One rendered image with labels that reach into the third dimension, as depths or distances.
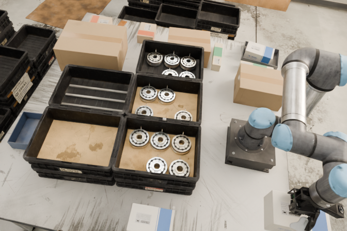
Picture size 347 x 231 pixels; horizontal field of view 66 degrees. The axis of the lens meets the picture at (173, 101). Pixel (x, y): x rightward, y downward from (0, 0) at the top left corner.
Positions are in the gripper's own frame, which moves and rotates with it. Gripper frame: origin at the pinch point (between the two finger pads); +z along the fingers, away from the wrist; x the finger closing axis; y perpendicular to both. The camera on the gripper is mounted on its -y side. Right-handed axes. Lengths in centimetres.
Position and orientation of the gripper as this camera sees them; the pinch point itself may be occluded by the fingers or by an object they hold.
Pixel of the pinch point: (297, 214)
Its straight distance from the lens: 114.1
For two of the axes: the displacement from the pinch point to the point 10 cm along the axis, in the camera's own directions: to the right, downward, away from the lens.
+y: -9.8, -2.0, 0.5
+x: -1.9, 7.8, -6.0
